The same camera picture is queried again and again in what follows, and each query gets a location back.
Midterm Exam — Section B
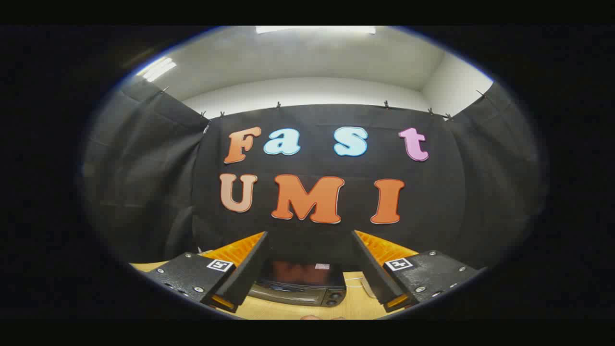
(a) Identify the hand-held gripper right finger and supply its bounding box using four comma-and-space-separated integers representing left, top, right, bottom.
351, 230, 481, 313

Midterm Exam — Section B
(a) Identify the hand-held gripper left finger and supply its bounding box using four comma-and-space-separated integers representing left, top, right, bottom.
144, 231, 270, 314

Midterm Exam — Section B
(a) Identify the black toaster oven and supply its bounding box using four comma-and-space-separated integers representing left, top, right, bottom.
247, 259, 347, 308

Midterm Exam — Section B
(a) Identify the white toaster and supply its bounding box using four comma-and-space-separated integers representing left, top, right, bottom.
359, 275, 380, 299

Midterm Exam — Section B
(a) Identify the wide ceiling light panel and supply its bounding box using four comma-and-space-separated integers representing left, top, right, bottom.
255, 26, 376, 35

